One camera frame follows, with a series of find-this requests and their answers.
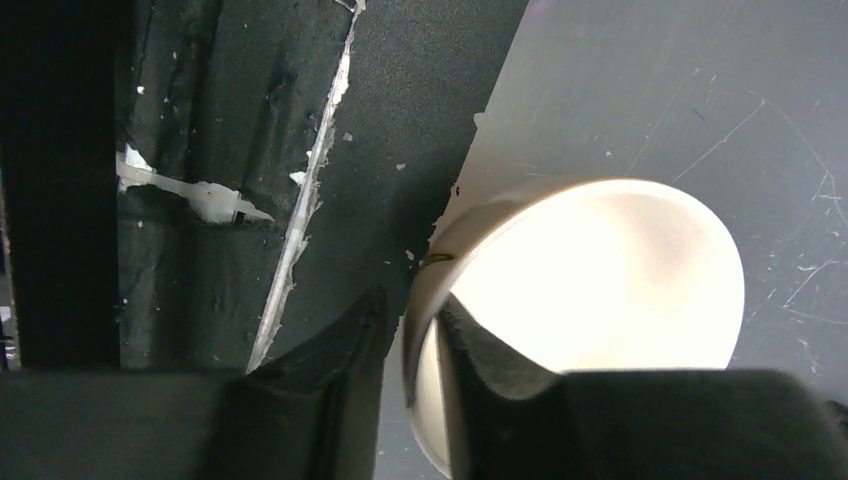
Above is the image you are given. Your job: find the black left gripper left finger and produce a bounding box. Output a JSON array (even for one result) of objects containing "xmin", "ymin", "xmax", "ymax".
[{"xmin": 1, "ymin": 286, "xmax": 388, "ymax": 479}]

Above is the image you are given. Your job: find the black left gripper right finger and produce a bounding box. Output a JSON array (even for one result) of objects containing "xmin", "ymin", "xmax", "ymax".
[{"xmin": 437, "ymin": 298, "xmax": 847, "ymax": 479}]

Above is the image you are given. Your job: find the cream white bowl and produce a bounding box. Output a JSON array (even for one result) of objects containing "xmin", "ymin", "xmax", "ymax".
[{"xmin": 402, "ymin": 178, "xmax": 745, "ymax": 475}]

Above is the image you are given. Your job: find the black wire dish rack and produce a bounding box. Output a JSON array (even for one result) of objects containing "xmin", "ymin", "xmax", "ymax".
[{"xmin": 1, "ymin": 1, "xmax": 120, "ymax": 369}]

